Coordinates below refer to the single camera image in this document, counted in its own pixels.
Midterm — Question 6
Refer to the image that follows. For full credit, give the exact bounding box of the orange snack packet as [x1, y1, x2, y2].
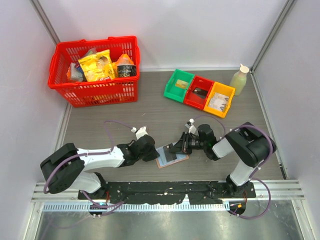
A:
[111, 53, 134, 76]

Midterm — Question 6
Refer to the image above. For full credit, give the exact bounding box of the black credit card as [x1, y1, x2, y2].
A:
[162, 143, 177, 162]
[192, 87, 208, 99]

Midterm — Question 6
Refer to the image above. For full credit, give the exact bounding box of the red plastic bin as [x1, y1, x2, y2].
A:
[183, 75, 215, 110]

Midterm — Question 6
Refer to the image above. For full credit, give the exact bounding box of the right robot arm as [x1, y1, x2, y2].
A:
[164, 122, 277, 198]

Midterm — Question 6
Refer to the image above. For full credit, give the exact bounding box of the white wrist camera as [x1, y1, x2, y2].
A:
[131, 126, 148, 140]
[185, 118, 197, 135]

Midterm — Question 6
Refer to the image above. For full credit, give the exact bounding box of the black round can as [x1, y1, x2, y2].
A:
[117, 64, 137, 78]

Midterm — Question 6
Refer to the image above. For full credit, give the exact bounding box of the green plastic bin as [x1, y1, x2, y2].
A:
[163, 69, 195, 103]

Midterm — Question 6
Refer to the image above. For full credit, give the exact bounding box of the white cable duct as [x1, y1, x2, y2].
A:
[42, 201, 230, 213]

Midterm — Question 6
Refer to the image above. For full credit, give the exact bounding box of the green lotion bottle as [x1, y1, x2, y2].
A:
[229, 64, 250, 96]

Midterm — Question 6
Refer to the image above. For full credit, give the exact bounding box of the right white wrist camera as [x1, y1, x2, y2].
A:
[185, 118, 197, 135]

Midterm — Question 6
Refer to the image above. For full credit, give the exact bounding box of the purple cable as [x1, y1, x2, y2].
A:
[189, 115, 275, 221]
[43, 120, 136, 221]

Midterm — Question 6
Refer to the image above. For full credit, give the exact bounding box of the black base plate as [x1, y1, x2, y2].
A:
[87, 181, 256, 205]

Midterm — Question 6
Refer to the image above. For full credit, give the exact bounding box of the grey small box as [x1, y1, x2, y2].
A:
[66, 62, 84, 82]

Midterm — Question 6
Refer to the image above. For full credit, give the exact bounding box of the white VIP credit card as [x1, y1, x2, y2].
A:
[213, 92, 229, 102]

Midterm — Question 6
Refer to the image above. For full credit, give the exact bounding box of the yellow chips bag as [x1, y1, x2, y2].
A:
[78, 49, 116, 82]

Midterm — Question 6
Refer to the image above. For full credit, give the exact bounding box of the yellow plastic bin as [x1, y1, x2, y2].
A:
[203, 82, 235, 118]

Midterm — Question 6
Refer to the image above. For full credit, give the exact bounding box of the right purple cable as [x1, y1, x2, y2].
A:
[189, 115, 275, 221]

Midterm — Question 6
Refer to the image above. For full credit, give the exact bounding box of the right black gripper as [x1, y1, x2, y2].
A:
[169, 131, 207, 155]

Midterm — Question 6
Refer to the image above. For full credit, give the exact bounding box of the red plastic shopping basket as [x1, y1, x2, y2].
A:
[47, 35, 140, 108]

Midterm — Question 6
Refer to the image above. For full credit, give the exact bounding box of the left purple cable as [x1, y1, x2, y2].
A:
[43, 120, 136, 221]

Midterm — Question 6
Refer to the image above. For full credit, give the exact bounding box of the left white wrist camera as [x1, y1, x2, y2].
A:
[131, 126, 148, 140]

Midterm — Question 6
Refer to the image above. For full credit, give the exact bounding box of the gold credit card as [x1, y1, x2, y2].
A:
[175, 79, 189, 90]

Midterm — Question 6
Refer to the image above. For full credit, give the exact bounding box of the pink leather card holder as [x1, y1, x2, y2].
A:
[156, 145, 189, 169]

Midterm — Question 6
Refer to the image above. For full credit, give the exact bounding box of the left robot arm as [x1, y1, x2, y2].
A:
[40, 134, 160, 200]

